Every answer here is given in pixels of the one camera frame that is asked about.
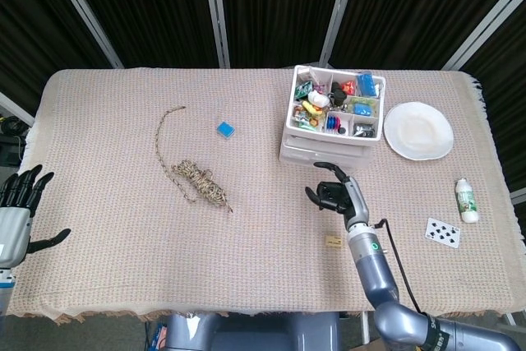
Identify grey robot torso base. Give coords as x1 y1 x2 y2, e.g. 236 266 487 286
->
164 312 342 351

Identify beige braided rope bundle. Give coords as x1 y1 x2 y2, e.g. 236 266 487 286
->
155 105 234 215

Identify white paper plate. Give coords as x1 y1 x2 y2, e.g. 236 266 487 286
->
383 101 455 160

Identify clear plastic drawer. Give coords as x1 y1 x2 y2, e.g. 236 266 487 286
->
279 133 376 169

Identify blue plastic packet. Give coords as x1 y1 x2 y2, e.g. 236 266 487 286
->
356 73 381 96

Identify blue green wrapped packet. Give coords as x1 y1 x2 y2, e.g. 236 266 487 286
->
352 99 377 116

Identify white bottle green label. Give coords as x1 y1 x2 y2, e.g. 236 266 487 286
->
454 178 480 224

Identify white round object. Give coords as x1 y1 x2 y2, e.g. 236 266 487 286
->
308 90 330 108

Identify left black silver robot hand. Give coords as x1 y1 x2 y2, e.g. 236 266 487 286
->
0 164 72 270

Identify yellow sponge block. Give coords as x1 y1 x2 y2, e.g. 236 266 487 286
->
302 99 325 116

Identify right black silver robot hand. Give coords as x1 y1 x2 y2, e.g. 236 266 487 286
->
304 161 370 229

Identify spades playing card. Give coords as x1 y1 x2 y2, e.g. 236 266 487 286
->
424 217 462 250

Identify black small object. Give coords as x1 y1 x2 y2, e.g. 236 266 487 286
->
330 82 348 106

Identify beige woven tablecloth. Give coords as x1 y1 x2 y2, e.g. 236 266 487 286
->
3 66 526 326

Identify black binder clips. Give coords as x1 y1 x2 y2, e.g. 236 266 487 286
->
352 122 377 138

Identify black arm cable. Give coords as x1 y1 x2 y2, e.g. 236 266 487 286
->
371 218 424 315

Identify white drawer organizer with items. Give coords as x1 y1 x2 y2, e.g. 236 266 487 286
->
284 64 388 147

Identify grey metal partition post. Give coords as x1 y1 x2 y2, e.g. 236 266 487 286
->
441 0 526 72
201 0 231 69
43 0 124 69
319 0 362 67

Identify small blue square object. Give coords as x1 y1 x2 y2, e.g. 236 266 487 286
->
215 120 237 139

